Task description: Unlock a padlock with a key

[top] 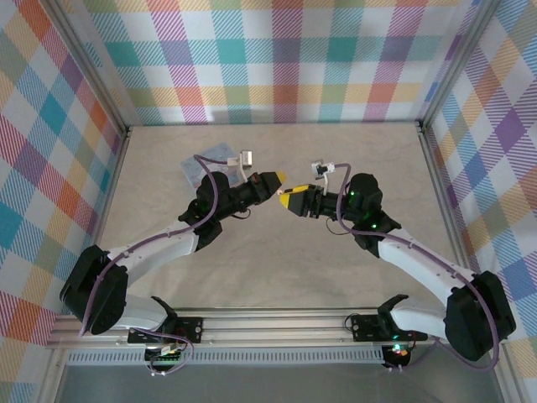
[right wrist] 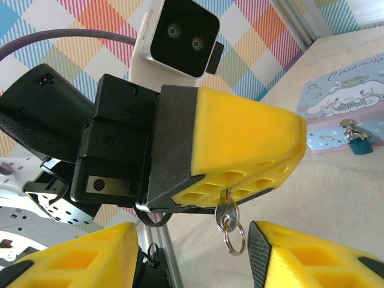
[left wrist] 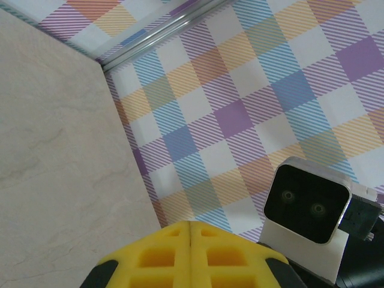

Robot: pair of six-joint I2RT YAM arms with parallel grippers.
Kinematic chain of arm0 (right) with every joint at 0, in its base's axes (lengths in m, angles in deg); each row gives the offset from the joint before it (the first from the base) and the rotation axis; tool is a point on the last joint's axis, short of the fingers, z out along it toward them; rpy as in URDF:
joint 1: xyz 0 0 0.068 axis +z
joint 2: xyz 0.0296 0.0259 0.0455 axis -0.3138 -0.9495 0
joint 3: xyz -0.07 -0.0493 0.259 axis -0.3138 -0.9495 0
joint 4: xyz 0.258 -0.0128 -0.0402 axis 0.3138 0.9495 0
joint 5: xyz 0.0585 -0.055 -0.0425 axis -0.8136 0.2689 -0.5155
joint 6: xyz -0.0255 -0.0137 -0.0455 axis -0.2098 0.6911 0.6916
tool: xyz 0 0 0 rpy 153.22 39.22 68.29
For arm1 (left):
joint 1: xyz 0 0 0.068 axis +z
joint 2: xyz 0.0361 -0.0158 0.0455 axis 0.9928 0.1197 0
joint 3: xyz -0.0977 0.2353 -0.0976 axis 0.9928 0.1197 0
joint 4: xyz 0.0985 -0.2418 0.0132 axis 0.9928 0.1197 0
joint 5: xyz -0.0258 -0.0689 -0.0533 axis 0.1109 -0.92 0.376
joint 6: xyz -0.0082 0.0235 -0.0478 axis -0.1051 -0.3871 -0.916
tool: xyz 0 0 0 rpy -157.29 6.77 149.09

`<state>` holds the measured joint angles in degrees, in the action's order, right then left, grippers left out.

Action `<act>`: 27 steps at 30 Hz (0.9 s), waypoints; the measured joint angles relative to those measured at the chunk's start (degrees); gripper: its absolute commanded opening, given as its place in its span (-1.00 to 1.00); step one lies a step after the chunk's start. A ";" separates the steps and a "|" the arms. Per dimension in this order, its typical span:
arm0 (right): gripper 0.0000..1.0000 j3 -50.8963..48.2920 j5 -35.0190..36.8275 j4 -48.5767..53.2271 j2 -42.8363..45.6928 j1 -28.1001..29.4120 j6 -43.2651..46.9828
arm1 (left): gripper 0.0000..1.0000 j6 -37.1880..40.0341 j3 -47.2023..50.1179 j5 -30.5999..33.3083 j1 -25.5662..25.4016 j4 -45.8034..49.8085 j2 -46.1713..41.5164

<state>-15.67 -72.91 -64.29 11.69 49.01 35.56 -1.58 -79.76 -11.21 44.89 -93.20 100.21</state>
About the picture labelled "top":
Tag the cartoon print tin box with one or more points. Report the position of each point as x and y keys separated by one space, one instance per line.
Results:
x=220 y=151

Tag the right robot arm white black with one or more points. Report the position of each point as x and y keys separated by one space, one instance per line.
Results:
x=419 y=260

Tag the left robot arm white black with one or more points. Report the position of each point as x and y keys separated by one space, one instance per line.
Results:
x=159 y=249

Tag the circuit board with lit LED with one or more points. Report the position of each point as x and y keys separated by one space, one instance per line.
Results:
x=398 y=352

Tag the green terminal circuit board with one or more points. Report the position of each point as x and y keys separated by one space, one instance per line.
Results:
x=168 y=359

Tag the aluminium table edge rail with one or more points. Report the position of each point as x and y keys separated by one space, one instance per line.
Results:
x=441 y=184
x=108 y=201

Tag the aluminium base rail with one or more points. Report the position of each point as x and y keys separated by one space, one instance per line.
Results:
x=272 y=331

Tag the aluminium frame post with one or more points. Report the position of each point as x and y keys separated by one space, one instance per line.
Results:
x=93 y=63
x=455 y=63

